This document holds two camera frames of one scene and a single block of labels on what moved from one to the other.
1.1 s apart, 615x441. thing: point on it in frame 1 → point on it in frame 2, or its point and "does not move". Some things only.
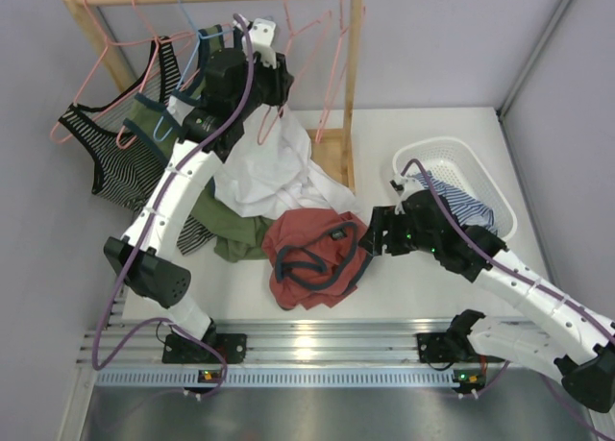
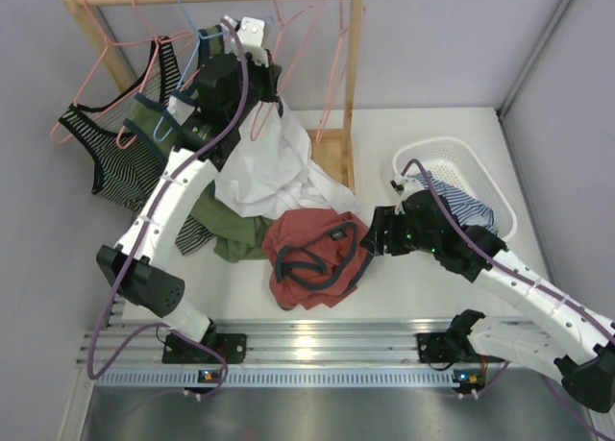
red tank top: (314, 256) does not move
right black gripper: (385, 218) does not move
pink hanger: (292, 33) → (275, 52)
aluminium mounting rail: (288, 343) does not move
